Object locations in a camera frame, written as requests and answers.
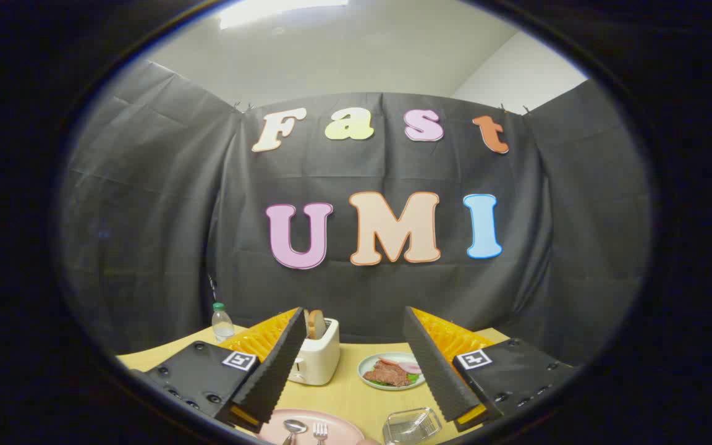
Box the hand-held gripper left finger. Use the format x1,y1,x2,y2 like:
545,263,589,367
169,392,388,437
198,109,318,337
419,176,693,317
130,307,308,433

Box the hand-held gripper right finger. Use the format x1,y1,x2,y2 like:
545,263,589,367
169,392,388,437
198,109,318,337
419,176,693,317
402,306,579,432

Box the metal spoon wooden handle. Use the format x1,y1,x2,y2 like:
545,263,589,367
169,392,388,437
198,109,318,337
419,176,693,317
282,420,308,445

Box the green lettuce leaf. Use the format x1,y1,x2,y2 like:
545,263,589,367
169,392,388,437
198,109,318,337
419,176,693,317
368,373,422,389

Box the white toaster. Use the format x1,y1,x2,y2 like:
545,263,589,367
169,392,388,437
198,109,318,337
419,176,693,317
288,318,340,386

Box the brown meat slices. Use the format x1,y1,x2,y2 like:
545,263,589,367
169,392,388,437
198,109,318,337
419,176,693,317
363,360,411,388

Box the pale green plate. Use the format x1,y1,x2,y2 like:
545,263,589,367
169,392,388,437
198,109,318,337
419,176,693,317
357,352,426,391

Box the clear water bottle green cap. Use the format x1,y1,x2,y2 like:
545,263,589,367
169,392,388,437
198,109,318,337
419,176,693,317
211,302,235,342

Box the pink plate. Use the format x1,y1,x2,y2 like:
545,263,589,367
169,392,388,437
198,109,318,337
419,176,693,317
257,409,366,445

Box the metal wire basket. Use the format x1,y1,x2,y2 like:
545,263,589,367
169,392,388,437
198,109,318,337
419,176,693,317
383,407,443,444

